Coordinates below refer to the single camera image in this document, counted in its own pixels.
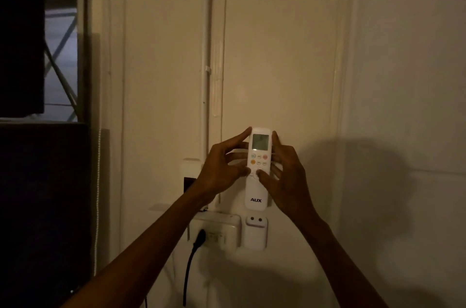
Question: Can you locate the person's right hand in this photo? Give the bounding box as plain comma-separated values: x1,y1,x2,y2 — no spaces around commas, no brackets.
256,131,322,227

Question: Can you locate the person's left hand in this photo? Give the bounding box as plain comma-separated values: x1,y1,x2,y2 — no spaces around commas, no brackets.
195,127,253,207

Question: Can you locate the white air conditioner remote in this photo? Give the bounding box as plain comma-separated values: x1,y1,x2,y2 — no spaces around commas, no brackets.
244,127,273,212

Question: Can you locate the person's left forearm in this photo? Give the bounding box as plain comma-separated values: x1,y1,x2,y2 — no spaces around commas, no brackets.
60,188,218,308

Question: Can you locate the person's right forearm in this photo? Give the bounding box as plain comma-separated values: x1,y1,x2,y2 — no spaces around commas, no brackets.
291,214,390,308

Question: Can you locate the dark window blind panel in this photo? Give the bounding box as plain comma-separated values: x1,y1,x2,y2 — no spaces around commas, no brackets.
0,122,92,308

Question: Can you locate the window with metal grille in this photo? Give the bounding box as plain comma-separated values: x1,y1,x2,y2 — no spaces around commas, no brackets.
43,0,92,123

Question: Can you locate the dark box-shaped cabinet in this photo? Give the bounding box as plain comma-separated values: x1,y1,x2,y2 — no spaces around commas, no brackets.
0,0,46,118

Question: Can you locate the white wall switch box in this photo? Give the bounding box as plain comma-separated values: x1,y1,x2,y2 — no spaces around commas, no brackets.
181,158,203,195

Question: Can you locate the white remote wall holder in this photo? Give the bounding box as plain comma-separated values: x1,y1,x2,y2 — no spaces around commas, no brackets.
243,214,268,250

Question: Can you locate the white wall power outlet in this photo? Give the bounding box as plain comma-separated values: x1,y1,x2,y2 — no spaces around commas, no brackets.
188,212,242,248

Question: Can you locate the black plug with cable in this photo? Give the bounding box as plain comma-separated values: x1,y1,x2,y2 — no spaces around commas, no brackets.
182,229,207,308

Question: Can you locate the white vertical cable conduit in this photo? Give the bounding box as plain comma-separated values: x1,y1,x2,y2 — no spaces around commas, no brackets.
210,0,228,210

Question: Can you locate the white thin wall pipe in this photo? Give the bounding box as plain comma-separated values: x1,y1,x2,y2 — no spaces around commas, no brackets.
200,0,214,159

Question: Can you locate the white beaded blind cord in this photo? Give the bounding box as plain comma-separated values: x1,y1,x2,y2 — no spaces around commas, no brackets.
93,128,102,277

